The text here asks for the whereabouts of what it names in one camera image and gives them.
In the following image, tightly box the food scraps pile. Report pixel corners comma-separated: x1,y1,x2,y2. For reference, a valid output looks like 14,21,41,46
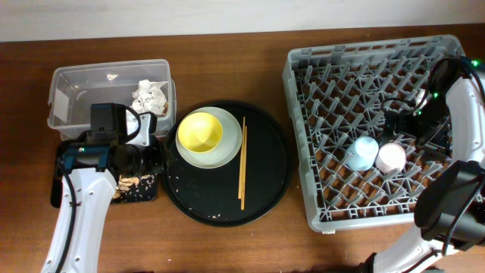
111,174,158,204

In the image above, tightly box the yellow bowl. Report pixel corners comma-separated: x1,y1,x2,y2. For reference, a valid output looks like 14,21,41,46
177,112,223,153

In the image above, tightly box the pink cup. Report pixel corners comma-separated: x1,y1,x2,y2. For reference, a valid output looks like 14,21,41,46
375,143,406,174

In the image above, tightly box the white napkin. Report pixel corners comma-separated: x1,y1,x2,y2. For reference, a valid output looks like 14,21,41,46
131,80,169,117

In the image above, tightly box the pale grey plate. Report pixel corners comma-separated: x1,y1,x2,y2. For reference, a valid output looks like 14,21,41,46
175,107,243,169

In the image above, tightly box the blue cup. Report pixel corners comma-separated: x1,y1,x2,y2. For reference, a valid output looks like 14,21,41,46
346,136,379,171

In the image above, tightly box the wooden chopstick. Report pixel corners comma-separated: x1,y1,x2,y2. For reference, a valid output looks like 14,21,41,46
238,117,246,199
241,126,248,210

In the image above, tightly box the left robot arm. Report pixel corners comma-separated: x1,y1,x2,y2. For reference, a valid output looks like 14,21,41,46
42,130,165,272

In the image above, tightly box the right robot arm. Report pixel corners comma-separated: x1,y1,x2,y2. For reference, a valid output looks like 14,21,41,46
358,56,484,272

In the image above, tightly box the grey dishwasher rack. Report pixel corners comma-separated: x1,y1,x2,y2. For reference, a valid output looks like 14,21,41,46
283,35,484,234

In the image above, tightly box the black rectangular tray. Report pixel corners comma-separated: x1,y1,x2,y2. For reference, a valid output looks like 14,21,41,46
51,130,164,208

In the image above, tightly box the round black serving tray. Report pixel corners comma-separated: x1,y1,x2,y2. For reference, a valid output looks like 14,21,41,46
161,101,294,227

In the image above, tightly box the clear plastic storage bin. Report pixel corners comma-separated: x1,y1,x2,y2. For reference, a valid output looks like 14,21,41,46
48,59,177,140

